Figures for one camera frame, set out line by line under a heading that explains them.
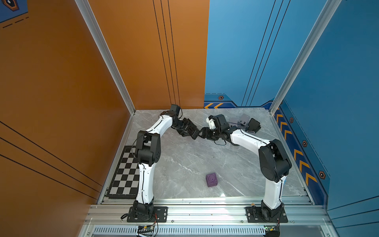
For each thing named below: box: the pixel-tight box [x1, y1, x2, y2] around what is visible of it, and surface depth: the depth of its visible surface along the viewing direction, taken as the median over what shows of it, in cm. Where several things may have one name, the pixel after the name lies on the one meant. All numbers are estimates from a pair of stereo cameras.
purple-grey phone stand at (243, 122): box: [237, 113, 251, 129], surface depth 109 cm
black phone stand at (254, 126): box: [244, 117, 262, 134], surface depth 102 cm
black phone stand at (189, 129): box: [180, 117, 200, 141], surface depth 93 cm
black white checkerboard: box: [105, 145, 140, 199], surface depth 82 cm
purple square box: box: [205, 172, 219, 188], surface depth 82 cm
